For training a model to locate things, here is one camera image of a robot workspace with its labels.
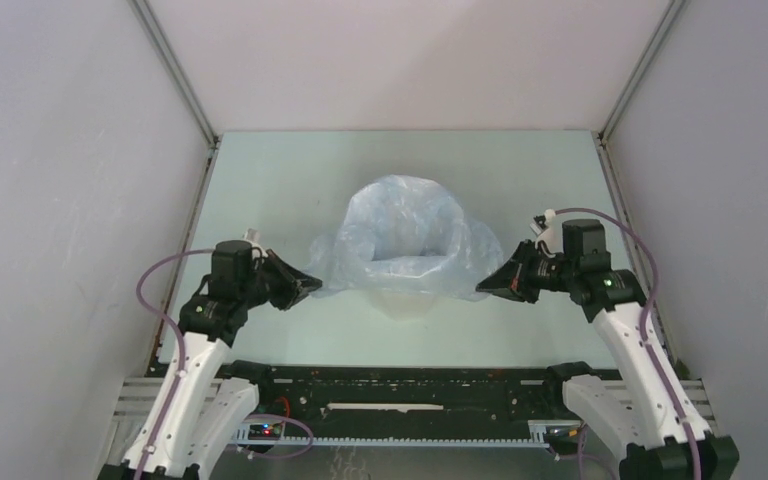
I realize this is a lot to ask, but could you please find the aluminium left corner post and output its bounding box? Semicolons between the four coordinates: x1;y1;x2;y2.
128;0;219;148

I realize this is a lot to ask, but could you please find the white octagonal trash bin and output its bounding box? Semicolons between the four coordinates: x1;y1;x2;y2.
367;290;438;321

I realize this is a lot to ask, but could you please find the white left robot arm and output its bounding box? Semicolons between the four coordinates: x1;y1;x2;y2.
99;240;322;479

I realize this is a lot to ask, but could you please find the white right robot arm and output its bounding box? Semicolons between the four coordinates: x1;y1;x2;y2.
476;210;740;479

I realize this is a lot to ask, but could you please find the aluminium right corner post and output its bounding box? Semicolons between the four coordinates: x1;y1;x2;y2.
599;0;689;144

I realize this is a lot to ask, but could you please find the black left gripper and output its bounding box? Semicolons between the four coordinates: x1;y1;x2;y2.
240;249;323;311

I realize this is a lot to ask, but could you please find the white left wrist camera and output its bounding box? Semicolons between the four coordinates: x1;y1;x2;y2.
242;228;267;258

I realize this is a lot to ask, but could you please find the white slotted cable duct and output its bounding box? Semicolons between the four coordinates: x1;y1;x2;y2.
229;420;582;448

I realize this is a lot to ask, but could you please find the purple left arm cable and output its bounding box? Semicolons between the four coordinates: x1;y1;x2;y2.
132;248;316;480

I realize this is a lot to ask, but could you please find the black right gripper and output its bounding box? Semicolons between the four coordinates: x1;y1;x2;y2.
477;239;578;304

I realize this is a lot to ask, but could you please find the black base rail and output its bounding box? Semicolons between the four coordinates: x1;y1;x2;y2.
220;360;621;432

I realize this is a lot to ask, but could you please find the aluminium corner post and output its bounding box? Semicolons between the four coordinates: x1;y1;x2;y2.
128;0;219;148
599;0;689;144

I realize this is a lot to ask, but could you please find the blue plastic trash bag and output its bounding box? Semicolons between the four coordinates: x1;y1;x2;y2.
305;175;505;301

